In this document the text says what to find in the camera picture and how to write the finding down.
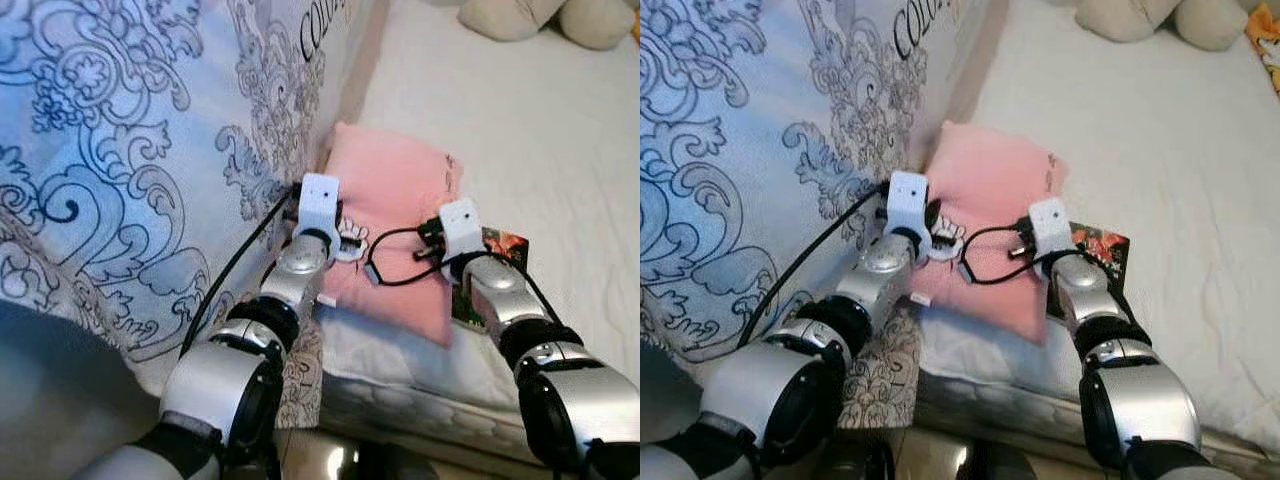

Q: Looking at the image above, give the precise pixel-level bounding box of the pink pillow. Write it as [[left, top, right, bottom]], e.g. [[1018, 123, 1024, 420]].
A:
[[910, 120, 1069, 346], [318, 122, 463, 348]]

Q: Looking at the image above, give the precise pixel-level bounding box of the dark red cover book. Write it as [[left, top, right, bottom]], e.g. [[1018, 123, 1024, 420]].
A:
[[452, 228, 529, 326], [1045, 222, 1131, 321]]

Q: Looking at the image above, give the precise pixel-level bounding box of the white quilted bed pad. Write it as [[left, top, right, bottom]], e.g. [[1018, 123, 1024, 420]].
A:
[[320, 0, 641, 401], [915, 0, 1280, 431]]

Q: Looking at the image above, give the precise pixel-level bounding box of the grey quilted mattress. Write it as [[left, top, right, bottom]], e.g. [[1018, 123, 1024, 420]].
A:
[[320, 375, 641, 466], [915, 375, 1280, 466]]

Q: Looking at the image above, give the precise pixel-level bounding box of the black right robot leg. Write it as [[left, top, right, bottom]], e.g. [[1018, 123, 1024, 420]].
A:
[[352, 443, 446, 480], [965, 440, 1051, 480]]

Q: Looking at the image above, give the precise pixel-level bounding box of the beige plush toy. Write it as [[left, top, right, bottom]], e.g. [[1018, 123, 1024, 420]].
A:
[[1075, 0, 1249, 53], [458, 0, 637, 51]]

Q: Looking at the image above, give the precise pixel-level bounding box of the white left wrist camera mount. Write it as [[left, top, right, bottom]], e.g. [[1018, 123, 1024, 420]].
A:
[[885, 170, 931, 236], [296, 173, 343, 236]]

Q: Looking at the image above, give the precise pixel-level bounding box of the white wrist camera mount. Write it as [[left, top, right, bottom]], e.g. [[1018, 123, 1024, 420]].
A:
[[296, 173, 343, 236], [885, 170, 931, 236], [1030, 197, 1076, 257], [438, 198, 486, 261]]

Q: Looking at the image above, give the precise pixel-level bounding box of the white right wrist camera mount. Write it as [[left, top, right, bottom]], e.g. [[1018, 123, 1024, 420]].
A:
[[438, 198, 486, 261], [1030, 197, 1076, 257]]

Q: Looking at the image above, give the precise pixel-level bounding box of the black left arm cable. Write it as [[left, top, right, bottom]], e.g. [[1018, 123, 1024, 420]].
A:
[[180, 185, 301, 357], [740, 185, 891, 351]]

